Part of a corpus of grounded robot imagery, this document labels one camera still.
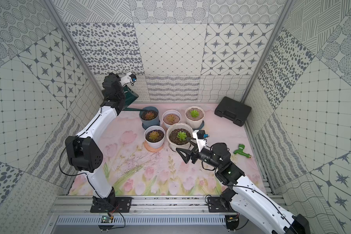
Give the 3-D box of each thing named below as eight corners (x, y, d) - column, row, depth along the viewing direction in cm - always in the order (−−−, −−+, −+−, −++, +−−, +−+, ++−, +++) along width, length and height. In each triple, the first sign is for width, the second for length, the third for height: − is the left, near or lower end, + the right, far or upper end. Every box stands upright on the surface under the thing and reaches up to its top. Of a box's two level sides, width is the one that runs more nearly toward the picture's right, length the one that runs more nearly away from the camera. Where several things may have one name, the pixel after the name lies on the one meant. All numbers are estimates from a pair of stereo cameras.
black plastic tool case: (213, 113, 115) (214, 109, 112) (223, 99, 126) (224, 95, 122) (241, 127, 107) (244, 123, 103) (250, 111, 117) (252, 107, 113)
